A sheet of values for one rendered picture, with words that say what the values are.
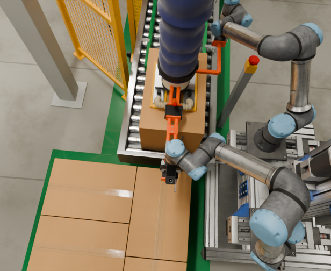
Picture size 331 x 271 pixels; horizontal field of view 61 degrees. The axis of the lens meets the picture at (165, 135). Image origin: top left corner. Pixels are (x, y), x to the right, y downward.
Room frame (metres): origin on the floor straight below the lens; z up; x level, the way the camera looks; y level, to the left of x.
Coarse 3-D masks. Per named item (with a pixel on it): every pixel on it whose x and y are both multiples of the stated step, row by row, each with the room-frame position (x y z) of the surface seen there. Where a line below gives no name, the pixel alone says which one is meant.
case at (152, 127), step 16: (144, 96) 0.88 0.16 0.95; (144, 112) 0.76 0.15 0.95; (160, 112) 0.77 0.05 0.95; (192, 112) 0.80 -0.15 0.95; (144, 128) 0.66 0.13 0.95; (160, 128) 0.67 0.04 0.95; (192, 128) 0.69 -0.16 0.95; (144, 144) 0.66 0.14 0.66; (160, 144) 0.66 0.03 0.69; (192, 144) 0.66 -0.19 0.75
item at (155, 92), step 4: (156, 64) 1.11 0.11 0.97; (156, 68) 1.08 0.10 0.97; (156, 72) 1.05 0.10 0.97; (152, 84) 0.96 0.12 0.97; (152, 88) 0.93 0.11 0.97; (156, 88) 0.93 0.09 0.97; (160, 88) 0.93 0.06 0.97; (152, 92) 0.90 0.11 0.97; (156, 92) 0.90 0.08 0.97; (160, 92) 0.89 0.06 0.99; (164, 92) 0.91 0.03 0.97; (152, 96) 0.87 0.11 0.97; (156, 96) 0.87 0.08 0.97; (160, 96) 0.87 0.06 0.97; (164, 96) 0.88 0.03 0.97; (152, 100) 0.84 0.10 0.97; (164, 100) 0.85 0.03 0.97; (152, 104) 0.81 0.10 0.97; (156, 108) 0.80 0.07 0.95
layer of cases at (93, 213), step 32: (64, 160) 0.52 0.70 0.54; (64, 192) 0.29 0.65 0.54; (96, 192) 0.31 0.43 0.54; (128, 192) 0.33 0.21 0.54; (160, 192) 0.36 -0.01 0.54; (64, 224) 0.08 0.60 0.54; (96, 224) 0.10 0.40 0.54; (128, 224) 0.13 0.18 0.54; (160, 224) 0.15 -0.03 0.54; (32, 256) -0.13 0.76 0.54; (64, 256) -0.11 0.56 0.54; (96, 256) -0.09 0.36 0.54; (128, 256) -0.07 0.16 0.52; (160, 256) -0.05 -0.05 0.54
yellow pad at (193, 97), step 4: (196, 76) 1.05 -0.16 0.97; (196, 80) 1.02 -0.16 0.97; (196, 84) 0.99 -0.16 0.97; (196, 88) 0.96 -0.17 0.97; (184, 92) 0.92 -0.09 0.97; (188, 92) 0.91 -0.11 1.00; (192, 92) 0.93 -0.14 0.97; (196, 92) 0.93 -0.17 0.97; (184, 96) 0.89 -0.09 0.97; (188, 96) 0.89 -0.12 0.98; (192, 96) 0.90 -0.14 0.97; (196, 96) 0.90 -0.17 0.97; (184, 100) 0.87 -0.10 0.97; (192, 100) 0.87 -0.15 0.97; (196, 100) 0.88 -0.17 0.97; (196, 104) 0.85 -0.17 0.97; (192, 108) 0.82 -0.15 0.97; (196, 108) 0.82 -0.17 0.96
